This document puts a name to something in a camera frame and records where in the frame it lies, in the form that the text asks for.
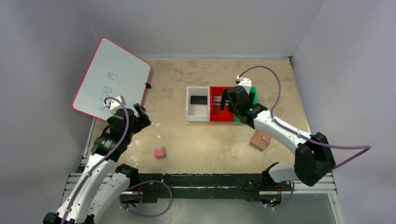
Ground green plastic bin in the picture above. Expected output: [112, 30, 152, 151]
[249, 86, 258, 104]

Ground red plastic bin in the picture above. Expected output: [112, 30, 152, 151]
[210, 86, 234, 122]

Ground white plastic bin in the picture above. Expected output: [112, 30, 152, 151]
[185, 86, 210, 122]

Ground pink eraser block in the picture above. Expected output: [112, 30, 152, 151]
[154, 147, 167, 159]

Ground brown leather card holder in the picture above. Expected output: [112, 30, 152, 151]
[249, 130, 271, 152]

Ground pink framed whiteboard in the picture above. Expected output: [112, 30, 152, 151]
[71, 37, 151, 120]

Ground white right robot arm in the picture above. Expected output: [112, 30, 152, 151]
[220, 86, 336, 190]

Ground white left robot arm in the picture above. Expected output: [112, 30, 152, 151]
[43, 100, 151, 224]

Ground silver striped card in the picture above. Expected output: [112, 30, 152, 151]
[212, 96, 229, 105]

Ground black card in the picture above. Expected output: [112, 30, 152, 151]
[190, 95, 208, 105]

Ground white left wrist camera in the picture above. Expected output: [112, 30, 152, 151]
[104, 95, 126, 115]

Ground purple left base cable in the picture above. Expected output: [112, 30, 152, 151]
[119, 181, 173, 218]

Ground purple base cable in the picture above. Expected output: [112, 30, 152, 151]
[263, 182, 295, 211]
[119, 181, 173, 218]

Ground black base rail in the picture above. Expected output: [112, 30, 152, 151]
[139, 173, 292, 203]

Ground aluminium frame rail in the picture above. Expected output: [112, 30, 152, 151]
[63, 173, 338, 195]

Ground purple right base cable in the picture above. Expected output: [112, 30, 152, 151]
[263, 182, 295, 211]

